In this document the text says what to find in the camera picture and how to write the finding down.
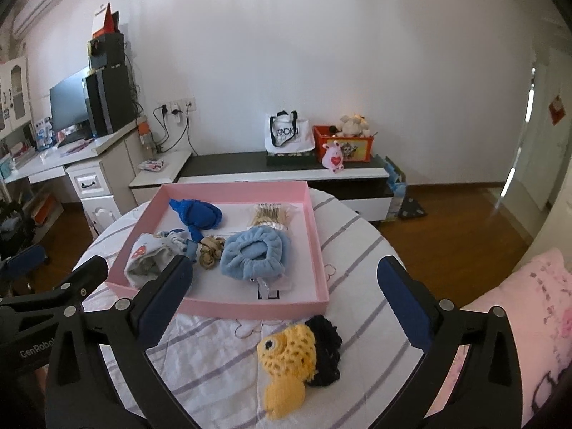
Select yellow crochet fish toy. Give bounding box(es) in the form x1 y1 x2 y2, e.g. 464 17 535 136
257 323 318 421

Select black bathroom scale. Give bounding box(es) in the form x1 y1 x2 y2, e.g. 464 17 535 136
397 199 426 221

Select black computer monitor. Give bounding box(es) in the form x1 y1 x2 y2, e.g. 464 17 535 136
49 66 92 132

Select white glass-door cabinet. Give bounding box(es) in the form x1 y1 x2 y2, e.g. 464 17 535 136
0 56 32 139

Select blue cardboard boxes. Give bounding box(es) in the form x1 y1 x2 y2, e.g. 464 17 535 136
384 156 407 222

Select brown hair scrunchie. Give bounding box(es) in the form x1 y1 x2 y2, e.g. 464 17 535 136
199 236 226 270

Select white air conditioner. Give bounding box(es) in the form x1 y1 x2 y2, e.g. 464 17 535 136
11 0 70 36

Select black power cable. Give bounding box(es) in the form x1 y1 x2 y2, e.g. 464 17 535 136
153 109 173 153
167 111 198 156

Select white side table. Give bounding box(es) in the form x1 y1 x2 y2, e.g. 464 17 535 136
129 148 193 206

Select black computer tower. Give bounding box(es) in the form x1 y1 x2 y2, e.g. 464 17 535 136
82 65 137 137

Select white desk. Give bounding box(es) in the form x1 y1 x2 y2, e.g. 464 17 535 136
0 118 149 240

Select white door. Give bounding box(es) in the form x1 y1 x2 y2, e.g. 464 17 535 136
492 47 572 215

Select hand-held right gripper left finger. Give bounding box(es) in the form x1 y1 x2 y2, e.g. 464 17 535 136
45 254 195 429

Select red door sign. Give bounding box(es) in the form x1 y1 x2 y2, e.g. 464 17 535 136
549 94 572 125

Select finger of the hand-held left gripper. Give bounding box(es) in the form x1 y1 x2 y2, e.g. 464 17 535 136
58 256 109 305
0 245 50 280

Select blue and white box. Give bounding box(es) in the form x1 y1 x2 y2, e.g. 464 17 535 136
35 116 54 150

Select red and white carton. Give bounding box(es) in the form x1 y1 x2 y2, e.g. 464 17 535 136
92 2 120 39

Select cream plush sheep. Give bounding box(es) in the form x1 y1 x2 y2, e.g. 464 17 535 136
336 114 371 137

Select black top low bench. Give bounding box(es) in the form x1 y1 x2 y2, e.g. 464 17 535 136
176 152 396 225

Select white tote bag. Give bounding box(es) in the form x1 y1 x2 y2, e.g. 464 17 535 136
265 111 316 155

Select pink floral pillow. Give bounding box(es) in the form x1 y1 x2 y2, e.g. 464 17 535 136
424 248 572 429

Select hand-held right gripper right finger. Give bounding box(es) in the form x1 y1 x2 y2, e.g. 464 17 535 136
376 256 523 429

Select clear plastic packet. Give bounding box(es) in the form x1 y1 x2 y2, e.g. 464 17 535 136
250 272 296 301

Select pink plush toy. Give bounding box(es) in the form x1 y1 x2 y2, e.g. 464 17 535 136
322 140 345 173

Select black office chair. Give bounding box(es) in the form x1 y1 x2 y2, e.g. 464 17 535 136
0 201 39 296

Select pink cardboard box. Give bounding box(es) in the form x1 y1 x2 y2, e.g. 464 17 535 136
105 181 330 318

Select black box on tower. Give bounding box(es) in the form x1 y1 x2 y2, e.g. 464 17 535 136
87 32 126 70

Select dark blue knitted headband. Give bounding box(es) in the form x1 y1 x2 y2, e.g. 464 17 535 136
169 198 223 241

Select printed white baby hat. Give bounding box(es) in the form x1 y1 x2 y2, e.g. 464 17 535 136
124 229 199 287

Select packaged hair clips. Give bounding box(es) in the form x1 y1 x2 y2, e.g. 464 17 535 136
248 203 293 232

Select striped white tablecloth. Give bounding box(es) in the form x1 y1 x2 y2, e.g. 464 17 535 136
74 188 427 429

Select light blue fluffy headband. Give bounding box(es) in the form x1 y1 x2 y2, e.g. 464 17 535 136
219 226 292 282

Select black crochet piece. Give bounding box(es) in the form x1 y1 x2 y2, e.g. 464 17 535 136
305 315 344 389

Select red toy box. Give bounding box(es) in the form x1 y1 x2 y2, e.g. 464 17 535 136
312 125 374 164

